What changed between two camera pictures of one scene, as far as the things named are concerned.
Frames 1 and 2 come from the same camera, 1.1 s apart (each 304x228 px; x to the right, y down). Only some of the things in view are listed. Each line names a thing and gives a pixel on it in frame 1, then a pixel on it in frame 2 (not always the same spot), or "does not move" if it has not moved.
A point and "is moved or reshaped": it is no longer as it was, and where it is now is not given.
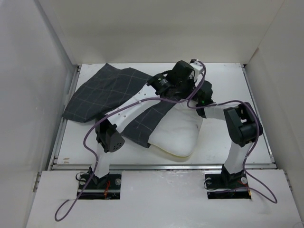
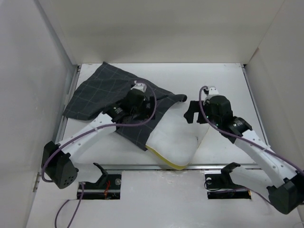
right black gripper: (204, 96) -> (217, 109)
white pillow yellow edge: (176, 130) is moved or reshaped
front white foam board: (162, 199) does not move
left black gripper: (192, 84) -> (148, 113)
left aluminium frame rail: (69, 100) does not move
